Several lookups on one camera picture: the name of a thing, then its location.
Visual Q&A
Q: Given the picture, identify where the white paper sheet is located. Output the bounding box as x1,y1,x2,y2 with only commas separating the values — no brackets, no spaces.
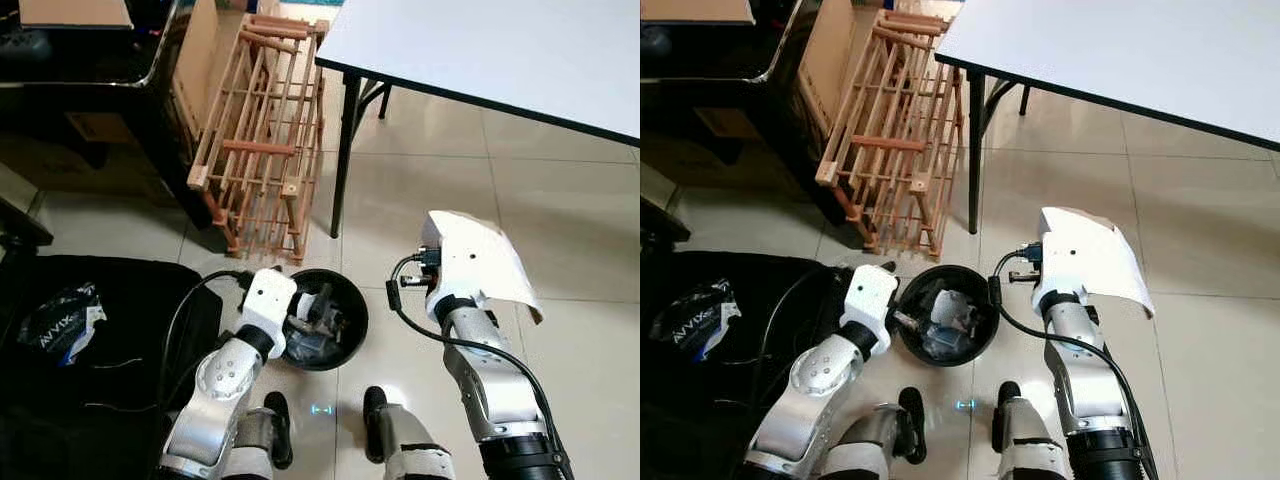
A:
1040,206,1156,319
425,210,544,323

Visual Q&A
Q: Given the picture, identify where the crumpled white paper trash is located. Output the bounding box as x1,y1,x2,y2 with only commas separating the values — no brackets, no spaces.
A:
285,290,351,361
915,285,986,356

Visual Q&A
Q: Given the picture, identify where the round black rubbish bin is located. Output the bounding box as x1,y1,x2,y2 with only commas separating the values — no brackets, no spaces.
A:
275,268,369,372
897,263,1001,367

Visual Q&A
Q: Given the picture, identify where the left robot leg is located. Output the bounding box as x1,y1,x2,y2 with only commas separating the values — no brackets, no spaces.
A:
225,392,294,480
820,387,928,480

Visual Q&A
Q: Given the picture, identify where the robot leg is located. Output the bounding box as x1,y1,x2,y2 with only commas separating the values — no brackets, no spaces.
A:
362,387,456,480
820,387,928,480
225,392,294,480
993,381,1076,480

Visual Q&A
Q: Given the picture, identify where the wooden slatted rack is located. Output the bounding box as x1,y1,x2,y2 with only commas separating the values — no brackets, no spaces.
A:
187,13,329,264
815,8,966,259

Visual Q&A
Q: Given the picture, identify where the right robot leg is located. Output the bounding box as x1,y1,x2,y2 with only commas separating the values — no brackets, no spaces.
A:
993,381,1076,480
362,387,456,480

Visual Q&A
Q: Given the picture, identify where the blue and white plastic packet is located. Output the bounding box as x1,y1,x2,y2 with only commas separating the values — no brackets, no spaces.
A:
15,283,108,366
650,280,736,361

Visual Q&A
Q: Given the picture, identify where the flat beige cardboard sheet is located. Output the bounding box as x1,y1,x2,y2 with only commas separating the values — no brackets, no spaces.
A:
800,0,881,136
172,0,251,141

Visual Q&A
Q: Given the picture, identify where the black fabric bag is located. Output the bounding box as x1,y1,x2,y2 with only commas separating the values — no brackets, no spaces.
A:
640,250,851,480
0,255,226,480

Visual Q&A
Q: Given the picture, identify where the black glossy cabinet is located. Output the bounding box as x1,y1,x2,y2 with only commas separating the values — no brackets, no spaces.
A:
640,0,851,246
0,0,216,251

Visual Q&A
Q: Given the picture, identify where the small brown cardboard box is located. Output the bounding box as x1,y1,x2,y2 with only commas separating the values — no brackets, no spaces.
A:
18,0,134,29
640,0,756,26

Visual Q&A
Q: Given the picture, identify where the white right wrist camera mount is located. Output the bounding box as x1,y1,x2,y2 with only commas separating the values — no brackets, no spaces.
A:
1030,232,1096,319
425,238,491,321

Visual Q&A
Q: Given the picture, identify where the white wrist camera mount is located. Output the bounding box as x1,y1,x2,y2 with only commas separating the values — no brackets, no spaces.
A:
1030,232,1096,319
425,238,491,321
240,267,299,359
840,263,899,356

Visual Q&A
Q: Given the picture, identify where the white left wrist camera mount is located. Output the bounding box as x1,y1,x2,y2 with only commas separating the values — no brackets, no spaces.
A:
840,263,899,356
240,267,299,359

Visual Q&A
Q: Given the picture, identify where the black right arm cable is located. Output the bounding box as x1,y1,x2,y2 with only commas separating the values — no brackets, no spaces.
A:
988,245,1161,480
385,250,571,480

